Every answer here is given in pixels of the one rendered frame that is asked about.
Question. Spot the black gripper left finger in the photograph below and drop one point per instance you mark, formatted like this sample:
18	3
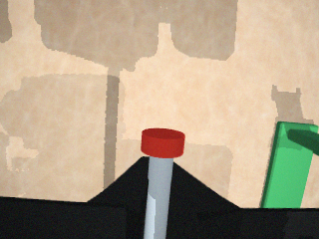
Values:
118	212

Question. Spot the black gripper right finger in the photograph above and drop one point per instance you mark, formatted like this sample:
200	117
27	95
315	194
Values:
197	212

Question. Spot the grey rod with red cap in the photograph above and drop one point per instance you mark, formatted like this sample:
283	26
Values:
162	145

